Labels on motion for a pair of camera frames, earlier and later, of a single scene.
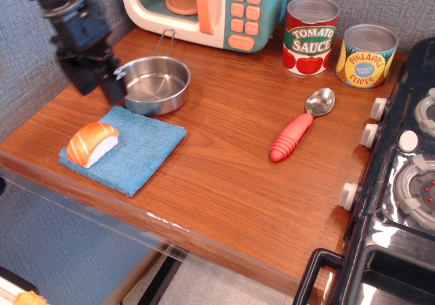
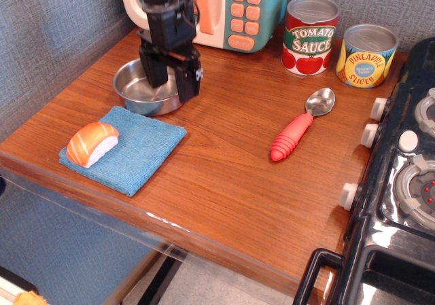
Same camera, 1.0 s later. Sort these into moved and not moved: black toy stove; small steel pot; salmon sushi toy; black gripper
Moved: black gripper
Not moved: salmon sushi toy; black toy stove; small steel pot
